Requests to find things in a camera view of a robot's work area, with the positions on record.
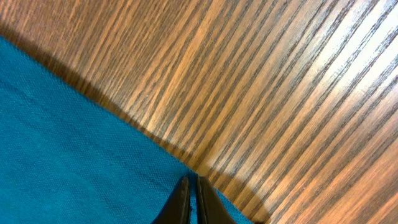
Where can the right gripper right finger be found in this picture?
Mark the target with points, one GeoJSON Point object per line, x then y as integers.
{"type": "Point", "coordinates": [210, 208]}

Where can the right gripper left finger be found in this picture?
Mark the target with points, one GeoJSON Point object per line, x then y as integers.
{"type": "Point", "coordinates": [177, 208]}

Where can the blue polo shirt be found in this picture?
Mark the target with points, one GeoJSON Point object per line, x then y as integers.
{"type": "Point", "coordinates": [65, 159]}

